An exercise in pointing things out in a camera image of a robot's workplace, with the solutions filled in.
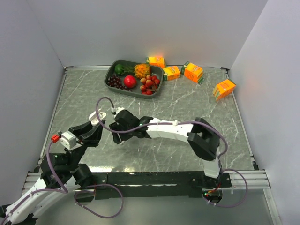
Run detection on dark purple grapes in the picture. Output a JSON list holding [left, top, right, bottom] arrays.
[[106, 75, 130, 91]]

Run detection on green pepper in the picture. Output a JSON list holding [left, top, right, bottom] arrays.
[[114, 64, 124, 76]]

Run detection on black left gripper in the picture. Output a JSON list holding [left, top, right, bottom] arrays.
[[65, 115, 105, 171]]

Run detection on dark grey fruit tray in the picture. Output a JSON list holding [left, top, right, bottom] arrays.
[[104, 60, 164, 99]]

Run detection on red pomegranate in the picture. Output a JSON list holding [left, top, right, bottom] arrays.
[[123, 75, 136, 89]]

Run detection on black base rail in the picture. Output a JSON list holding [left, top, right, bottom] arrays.
[[73, 171, 232, 200]]

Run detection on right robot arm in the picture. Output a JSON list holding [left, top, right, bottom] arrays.
[[109, 107, 221, 187]]

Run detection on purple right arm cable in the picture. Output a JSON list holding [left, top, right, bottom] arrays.
[[96, 97, 229, 169]]

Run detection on orange striped sponge box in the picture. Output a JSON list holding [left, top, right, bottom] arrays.
[[212, 79, 236, 101]]

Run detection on orange box back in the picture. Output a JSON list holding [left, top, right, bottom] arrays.
[[146, 57, 166, 68]]

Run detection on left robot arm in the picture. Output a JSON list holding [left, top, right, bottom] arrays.
[[0, 121, 105, 225]]

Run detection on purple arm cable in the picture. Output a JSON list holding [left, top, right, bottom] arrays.
[[0, 138, 69, 225], [96, 97, 229, 169]]

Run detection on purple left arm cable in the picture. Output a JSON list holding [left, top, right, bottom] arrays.
[[0, 138, 69, 225]]

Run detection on orange pineapple toy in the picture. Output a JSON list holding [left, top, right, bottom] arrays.
[[134, 63, 151, 79]]

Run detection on white oval charging case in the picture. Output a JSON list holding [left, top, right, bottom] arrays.
[[89, 109, 107, 127]]

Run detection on orange box middle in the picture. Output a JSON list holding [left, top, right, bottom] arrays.
[[163, 66, 180, 81]]

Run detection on orange sponge box near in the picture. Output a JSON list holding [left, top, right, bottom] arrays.
[[180, 61, 204, 84]]

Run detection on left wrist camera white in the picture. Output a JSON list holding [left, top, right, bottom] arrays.
[[51, 131, 77, 150]]

